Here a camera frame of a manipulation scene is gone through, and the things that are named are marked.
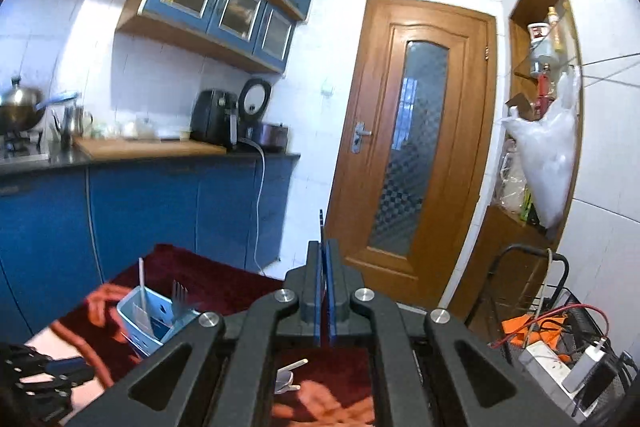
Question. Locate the white power bank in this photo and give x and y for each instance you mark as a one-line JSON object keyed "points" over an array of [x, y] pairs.
{"points": [[585, 364]]}

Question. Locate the white paper cup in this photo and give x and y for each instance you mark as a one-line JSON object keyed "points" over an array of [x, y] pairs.
{"points": [[537, 34]]}

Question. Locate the orange cloth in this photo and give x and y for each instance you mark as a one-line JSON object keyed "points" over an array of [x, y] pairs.
{"points": [[520, 327]]}

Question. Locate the light blue utensil holder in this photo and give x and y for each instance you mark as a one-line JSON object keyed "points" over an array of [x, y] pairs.
{"points": [[135, 322]]}

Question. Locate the glass bottle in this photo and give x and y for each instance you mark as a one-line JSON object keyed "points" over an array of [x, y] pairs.
{"points": [[553, 29]]}

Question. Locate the black metal cart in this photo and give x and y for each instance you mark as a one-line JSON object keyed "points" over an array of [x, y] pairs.
{"points": [[525, 248]]}

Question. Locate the wooden door with glass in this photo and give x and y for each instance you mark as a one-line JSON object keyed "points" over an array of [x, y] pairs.
{"points": [[360, 207]]}

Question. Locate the black air fryer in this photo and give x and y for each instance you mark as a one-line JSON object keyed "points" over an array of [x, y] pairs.
{"points": [[212, 117]]}

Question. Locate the wooden cutting board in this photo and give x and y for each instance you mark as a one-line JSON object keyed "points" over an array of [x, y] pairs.
{"points": [[150, 148]]}

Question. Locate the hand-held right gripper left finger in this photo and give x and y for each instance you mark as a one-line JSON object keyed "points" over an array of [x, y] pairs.
{"points": [[317, 307]]}

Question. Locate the black rice cooker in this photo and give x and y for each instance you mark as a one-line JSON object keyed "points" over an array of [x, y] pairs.
{"points": [[272, 137]]}

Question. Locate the dark kitchen countertop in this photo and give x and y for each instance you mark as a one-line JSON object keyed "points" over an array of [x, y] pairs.
{"points": [[125, 161]]}

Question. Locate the clear plastic bag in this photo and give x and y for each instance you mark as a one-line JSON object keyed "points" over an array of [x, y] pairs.
{"points": [[512, 187]]}

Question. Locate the white spoon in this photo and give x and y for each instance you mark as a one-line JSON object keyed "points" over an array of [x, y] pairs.
{"points": [[142, 282]]}

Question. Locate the steel fork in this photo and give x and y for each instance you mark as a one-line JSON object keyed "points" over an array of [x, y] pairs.
{"points": [[179, 299]]}

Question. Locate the steel kettle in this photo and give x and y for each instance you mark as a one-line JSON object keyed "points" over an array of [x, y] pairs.
{"points": [[75, 122]]}

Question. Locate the gas stove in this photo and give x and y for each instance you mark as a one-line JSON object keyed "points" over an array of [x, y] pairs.
{"points": [[20, 151]]}

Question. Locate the red floral blanket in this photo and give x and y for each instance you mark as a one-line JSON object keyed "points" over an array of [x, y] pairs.
{"points": [[225, 277]]}

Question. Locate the cardboard box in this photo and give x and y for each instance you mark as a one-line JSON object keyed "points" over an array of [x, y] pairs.
{"points": [[522, 107]]}

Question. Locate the wall outlet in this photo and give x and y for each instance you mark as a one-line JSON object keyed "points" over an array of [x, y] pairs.
{"points": [[327, 89]]}

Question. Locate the white plastic bag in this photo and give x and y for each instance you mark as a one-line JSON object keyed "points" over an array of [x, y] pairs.
{"points": [[545, 167]]}

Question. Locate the white power strip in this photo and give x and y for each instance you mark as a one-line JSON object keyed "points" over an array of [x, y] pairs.
{"points": [[542, 359]]}

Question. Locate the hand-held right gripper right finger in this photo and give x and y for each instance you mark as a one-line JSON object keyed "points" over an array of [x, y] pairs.
{"points": [[332, 307]]}

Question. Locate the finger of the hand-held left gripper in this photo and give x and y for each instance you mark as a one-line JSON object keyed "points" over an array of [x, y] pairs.
{"points": [[67, 366]]}

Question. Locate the steel wok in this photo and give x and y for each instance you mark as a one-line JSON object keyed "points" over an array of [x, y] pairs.
{"points": [[17, 104]]}

